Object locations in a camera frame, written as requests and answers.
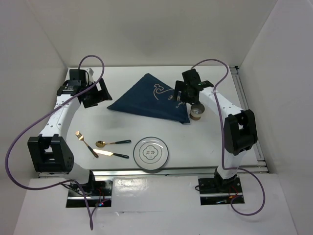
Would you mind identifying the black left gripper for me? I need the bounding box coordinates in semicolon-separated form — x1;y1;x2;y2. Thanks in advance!
81;78;112;108

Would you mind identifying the dark blue embroidered cloth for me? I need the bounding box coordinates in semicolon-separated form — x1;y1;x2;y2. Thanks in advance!
107;73;190;124

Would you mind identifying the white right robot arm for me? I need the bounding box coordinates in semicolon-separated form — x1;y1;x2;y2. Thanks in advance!
173;81;257;192

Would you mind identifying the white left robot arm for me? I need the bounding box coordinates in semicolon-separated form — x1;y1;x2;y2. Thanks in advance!
27;79;112;195

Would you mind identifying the white round dinner plate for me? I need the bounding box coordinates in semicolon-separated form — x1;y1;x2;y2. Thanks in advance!
133;137;169;172

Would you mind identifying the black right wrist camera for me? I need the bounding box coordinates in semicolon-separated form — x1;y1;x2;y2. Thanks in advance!
182;69;201;84

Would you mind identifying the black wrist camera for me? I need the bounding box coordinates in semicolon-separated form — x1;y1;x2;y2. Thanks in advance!
69;69;89;86
182;69;201;84

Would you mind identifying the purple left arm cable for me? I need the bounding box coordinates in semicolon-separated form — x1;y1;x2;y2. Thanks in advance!
4;54;105;231

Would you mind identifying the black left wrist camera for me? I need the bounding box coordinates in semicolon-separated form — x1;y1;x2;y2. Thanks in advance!
69;69;89;86

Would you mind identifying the gold fork black handle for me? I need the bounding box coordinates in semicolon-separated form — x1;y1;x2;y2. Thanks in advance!
75;131;99;158

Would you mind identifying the gold spoon black handle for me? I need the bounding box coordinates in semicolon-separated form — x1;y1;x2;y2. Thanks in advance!
95;140;132;148

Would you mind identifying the aluminium frame rail right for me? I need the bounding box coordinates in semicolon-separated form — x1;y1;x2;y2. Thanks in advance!
230;66;269;173

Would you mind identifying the aluminium frame rail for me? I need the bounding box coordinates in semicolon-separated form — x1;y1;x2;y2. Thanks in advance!
230;66;269;173
39;162;269;178

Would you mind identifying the gold knife black handle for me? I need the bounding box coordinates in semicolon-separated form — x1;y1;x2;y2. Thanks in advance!
94;149;130;159

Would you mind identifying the aluminium frame rail front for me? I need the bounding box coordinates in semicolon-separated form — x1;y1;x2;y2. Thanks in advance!
39;162;269;178

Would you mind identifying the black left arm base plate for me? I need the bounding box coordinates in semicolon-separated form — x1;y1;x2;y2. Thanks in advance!
63;179;113;208

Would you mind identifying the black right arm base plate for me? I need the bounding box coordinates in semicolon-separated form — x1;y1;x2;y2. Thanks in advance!
195;177;245;206

